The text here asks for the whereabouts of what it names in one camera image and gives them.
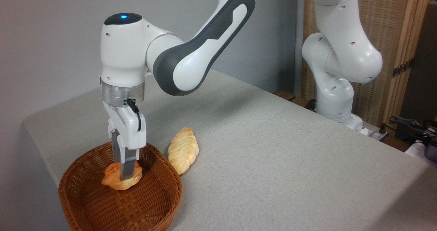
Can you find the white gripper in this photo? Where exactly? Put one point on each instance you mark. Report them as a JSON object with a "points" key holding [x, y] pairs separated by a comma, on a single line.
{"points": [[131, 130]]}

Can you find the round orange bread bun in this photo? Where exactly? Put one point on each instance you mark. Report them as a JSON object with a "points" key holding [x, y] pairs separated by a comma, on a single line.
{"points": [[114, 182]]}

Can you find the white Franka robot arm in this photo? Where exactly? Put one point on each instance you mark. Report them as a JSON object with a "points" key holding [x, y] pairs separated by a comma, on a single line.
{"points": [[191, 60]]}

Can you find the long pale bread loaf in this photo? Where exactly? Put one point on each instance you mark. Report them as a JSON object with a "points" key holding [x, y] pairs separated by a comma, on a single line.
{"points": [[183, 150]]}

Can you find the brown wicker basket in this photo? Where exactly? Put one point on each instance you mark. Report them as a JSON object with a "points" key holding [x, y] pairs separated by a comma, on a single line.
{"points": [[136, 207]]}

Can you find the metal screen hinge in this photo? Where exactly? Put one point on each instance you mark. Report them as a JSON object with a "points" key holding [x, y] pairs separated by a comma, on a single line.
{"points": [[403, 68]]}

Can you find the wooden woven folding screen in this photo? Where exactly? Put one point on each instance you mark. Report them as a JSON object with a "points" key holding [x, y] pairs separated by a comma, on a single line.
{"points": [[392, 19]]}

